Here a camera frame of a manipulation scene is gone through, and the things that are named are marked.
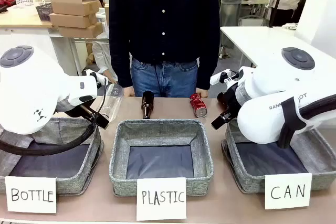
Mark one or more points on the grey chair back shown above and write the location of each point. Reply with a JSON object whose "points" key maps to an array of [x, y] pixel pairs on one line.
{"points": [[249, 20]]}

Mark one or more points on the black tripod pole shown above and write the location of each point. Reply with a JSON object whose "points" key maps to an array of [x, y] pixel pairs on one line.
{"points": [[277, 1]]}

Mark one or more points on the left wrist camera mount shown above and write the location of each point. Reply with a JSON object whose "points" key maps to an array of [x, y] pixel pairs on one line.
{"points": [[90, 74]]}

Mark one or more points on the large white table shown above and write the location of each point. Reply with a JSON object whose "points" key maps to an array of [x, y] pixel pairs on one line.
{"points": [[262, 40]]}

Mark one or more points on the white desk with wooden top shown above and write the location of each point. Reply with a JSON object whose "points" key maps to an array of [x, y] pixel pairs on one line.
{"points": [[21, 20]]}

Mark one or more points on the crouching person in white shirt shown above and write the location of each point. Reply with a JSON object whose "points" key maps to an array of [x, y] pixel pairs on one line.
{"points": [[101, 58]]}

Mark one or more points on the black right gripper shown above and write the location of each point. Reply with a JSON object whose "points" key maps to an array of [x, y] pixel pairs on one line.
{"points": [[233, 100]]}

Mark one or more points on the flat closed cardboard box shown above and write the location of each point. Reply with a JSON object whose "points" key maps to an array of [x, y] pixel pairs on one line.
{"points": [[81, 32], [71, 20]]}

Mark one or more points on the grey fabric basket bottle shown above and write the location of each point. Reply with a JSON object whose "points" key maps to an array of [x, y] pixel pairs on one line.
{"points": [[71, 185]]}

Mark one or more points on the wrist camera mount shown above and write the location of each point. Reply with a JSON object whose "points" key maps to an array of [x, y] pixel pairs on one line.
{"points": [[90, 74], [218, 78]]}

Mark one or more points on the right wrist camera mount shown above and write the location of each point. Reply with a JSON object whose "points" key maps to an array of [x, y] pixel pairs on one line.
{"points": [[218, 78]]}

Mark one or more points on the white paper label CAN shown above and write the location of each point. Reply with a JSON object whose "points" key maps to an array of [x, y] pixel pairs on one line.
{"points": [[287, 203]]}

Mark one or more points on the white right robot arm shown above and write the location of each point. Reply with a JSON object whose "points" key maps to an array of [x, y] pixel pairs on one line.
{"points": [[262, 124]]}

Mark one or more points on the large clear plastic bottle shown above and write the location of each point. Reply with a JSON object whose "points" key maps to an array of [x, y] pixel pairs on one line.
{"points": [[113, 103]]}

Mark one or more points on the white paper label PLASTIC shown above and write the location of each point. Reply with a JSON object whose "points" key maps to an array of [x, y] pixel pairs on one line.
{"points": [[161, 212]]}

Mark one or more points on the red cloth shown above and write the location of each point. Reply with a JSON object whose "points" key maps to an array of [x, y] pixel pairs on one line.
{"points": [[6, 2]]}

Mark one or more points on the person in dark shirt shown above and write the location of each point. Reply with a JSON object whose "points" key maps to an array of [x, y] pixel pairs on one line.
{"points": [[162, 24]]}

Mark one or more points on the white paper label BOTTLE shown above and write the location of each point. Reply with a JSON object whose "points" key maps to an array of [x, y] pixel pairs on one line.
{"points": [[31, 205]]}

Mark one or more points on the person's right hand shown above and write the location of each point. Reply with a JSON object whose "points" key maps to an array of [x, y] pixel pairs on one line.
{"points": [[129, 91]]}

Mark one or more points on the open cardboard box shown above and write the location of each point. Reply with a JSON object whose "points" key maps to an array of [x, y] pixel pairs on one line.
{"points": [[73, 6]]}

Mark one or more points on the person's left hand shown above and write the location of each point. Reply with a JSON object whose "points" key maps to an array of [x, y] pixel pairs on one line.
{"points": [[202, 93]]}

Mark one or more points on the grey fabric basket plastic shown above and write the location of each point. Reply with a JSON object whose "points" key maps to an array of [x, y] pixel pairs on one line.
{"points": [[119, 155]]}

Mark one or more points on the dark plastic mesh basket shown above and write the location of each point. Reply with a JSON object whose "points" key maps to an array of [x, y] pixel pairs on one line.
{"points": [[44, 12]]}

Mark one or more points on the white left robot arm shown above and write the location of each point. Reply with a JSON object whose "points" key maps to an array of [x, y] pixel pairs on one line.
{"points": [[26, 90]]}

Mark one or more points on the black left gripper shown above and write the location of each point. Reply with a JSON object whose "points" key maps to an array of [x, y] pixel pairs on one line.
{"points": [[90, 115]]}

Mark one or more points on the grey fabric basket can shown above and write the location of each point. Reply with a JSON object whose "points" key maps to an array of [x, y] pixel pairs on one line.
{"points": [[246, 179]]}

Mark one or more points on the red crushed drink can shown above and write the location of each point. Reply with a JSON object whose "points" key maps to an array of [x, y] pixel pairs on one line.
{"points": [[198, 104]]}

